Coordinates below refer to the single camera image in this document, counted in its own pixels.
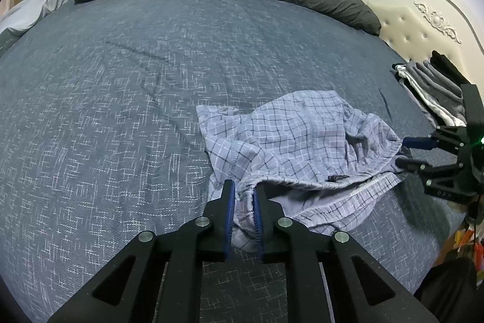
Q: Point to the orange yellow object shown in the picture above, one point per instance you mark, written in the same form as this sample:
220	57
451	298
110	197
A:
467	241

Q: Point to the light blue plaid shorts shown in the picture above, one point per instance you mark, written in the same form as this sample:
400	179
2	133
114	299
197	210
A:
295	133

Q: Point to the stack of folded clothes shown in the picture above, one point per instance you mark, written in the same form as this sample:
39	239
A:
435	88

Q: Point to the cream tufted headboard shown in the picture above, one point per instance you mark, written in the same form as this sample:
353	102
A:
408	24

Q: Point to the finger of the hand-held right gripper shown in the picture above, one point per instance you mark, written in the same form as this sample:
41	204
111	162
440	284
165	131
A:
416	143
414	164

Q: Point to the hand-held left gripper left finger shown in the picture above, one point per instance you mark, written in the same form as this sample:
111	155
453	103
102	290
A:
229	221

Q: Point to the light grey cloth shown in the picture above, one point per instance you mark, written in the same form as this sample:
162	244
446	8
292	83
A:
34	12

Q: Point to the blue patterned bed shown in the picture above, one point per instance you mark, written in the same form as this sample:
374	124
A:
113	99

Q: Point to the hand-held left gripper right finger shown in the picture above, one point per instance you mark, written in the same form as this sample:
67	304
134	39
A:
258	222

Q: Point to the black bag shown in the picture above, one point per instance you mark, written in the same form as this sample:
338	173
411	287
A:
450	289

